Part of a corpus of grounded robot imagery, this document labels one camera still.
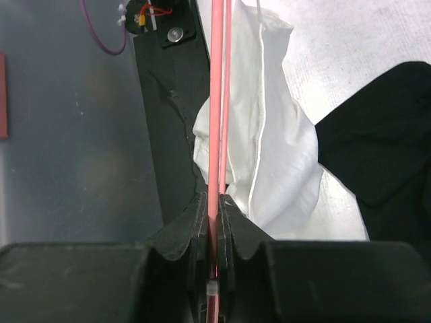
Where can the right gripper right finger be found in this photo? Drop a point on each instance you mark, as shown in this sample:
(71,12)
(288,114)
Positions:
(237,235)

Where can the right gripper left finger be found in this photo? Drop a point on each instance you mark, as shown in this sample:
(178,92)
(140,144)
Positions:
(190,227)

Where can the white tank top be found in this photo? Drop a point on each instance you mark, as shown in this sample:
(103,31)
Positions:
(273,174)

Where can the pink wire hanger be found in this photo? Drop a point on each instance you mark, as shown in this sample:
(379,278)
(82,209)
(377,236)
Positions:
(219,101)

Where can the black garment on table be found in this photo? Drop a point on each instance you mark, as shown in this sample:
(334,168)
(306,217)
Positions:
(377,143)

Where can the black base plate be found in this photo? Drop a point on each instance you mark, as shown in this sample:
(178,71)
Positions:
(173,68)

